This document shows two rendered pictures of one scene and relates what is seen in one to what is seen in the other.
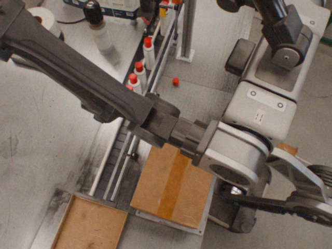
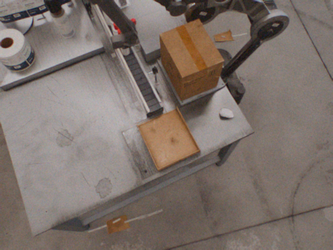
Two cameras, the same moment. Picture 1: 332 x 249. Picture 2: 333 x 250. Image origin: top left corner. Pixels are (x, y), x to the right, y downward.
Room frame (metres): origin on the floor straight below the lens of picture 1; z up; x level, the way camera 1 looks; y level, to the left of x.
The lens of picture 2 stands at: (-0.45, 0.69, 2.40)
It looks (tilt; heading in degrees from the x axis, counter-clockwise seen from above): 69 degrees down; 322
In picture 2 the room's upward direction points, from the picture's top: 5 degrees counter-clockwise
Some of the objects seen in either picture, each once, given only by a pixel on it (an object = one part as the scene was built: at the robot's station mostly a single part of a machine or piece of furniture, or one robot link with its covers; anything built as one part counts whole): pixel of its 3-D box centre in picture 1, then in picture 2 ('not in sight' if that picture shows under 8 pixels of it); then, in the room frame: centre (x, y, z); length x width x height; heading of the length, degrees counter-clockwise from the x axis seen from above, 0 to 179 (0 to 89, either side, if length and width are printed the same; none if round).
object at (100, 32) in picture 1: (98, 28); (59, 15); (0.92, 0.33, 1.03); 0.09 x 0.09 x 0.30
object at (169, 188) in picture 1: (176, 181); (189, 61); (0.17, -0.03, 0.99); 0.30 x 0.24 x 0.27; 161
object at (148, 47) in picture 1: (149, 54); (106, 11); (0.79, 0.08, 0.98); 0.05 x 0.05 x 0.20
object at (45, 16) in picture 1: (41, 31); (13, 50); (0.98, 0.66, 0.95); 0.20 x 0.20 x 0.14
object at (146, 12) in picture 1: (146, 5); not in sight; (0.96, 0.09, 1.13); 0.10 x 0.07 x 0.07; 162
